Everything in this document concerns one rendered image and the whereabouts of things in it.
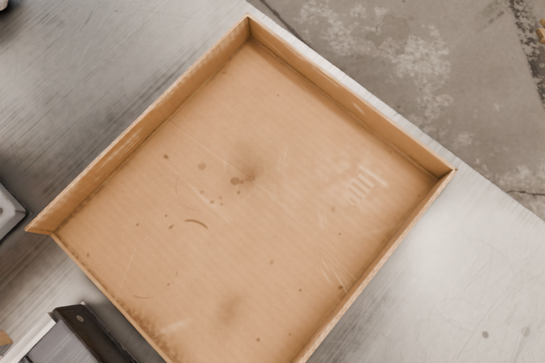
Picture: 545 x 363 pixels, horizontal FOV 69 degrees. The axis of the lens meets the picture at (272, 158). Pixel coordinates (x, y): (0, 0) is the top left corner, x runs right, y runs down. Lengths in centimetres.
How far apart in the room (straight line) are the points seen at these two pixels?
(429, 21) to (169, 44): 120
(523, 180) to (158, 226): 121
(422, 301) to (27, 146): 43
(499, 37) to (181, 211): 138
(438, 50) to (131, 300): 131
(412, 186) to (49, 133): 39
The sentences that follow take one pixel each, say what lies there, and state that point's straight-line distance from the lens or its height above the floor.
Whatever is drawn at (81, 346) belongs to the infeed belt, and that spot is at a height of 88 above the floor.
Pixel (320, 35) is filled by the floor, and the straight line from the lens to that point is 147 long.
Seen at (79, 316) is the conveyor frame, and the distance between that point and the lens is 41.
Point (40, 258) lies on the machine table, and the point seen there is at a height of 83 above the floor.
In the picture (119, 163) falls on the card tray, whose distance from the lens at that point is 43.
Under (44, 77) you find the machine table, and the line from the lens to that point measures 52.
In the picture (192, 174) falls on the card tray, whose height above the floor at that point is 83.
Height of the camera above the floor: 122
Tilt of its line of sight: 73 degrees down
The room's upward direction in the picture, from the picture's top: 10 degrees counter-clockwise
